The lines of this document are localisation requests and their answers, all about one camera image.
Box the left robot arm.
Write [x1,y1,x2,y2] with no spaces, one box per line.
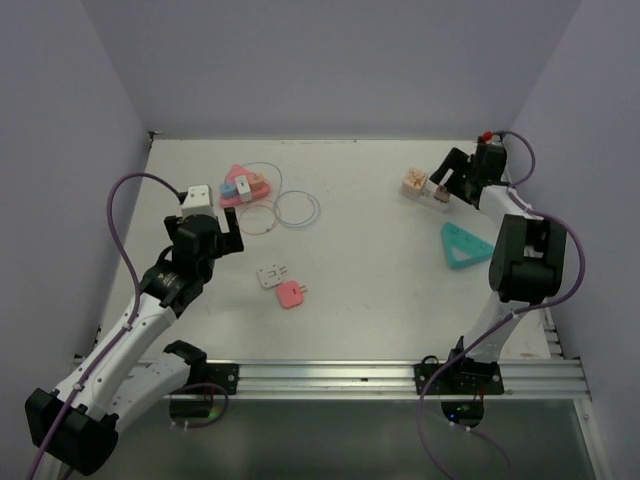
[25,208,244,479]

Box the white charger plug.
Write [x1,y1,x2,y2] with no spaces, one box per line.
[234,175,253,203]

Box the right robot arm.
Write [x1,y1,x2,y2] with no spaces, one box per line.
[430,142,567,393]

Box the blue charging cable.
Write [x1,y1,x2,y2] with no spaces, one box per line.
[243,161,321,231]

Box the white plug adapter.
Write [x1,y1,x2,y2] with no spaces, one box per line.
[256,262,287,289]

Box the orange plug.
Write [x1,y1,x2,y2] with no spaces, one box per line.
[247,173,265,191]

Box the beige cube socket adapter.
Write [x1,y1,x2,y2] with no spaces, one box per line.
[401,168,428,197]

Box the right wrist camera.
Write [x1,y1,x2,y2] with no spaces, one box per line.
[477,131,504,146]

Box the pink triangular power strip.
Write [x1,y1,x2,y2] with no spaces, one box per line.
[218,164,272,208]

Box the pink plug adapter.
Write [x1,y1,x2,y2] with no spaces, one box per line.
[276,280,307,309]

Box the blue plug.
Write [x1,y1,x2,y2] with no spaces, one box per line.
[219,182,238,199]

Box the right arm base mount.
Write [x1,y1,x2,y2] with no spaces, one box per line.
[413,355,505,396]

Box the aluminium front rail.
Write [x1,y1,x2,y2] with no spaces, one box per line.
[64,357,591,401]

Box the white triangular power strip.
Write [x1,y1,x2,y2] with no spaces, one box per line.
[403,180,450,212]

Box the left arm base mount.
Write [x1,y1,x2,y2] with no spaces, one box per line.
[201,362,240,396]

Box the teal triangular power strip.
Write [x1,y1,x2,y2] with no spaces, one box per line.
[440,222,494,270]

